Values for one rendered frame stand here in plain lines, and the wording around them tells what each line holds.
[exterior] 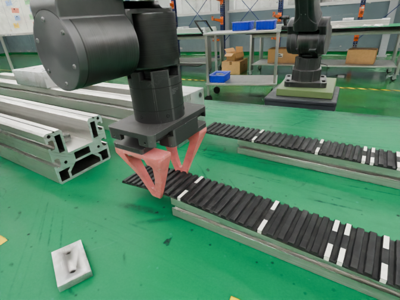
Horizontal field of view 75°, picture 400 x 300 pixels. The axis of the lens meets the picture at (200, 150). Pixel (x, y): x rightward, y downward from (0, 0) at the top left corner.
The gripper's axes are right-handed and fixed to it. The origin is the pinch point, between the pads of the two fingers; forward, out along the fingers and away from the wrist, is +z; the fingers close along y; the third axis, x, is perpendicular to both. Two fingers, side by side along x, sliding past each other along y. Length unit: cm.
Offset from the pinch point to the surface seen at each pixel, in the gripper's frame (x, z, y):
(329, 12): -102, -5, -759
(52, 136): -18.0, -4.7, 4.0
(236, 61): -214, 67, -466
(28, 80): -58, -6, -13
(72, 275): -0.6, 2.1, 14.6
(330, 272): 20.0, 2.2, 2.4
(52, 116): -28.7, -4.1, -1.9
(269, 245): 14.4, 2.0, 2.2
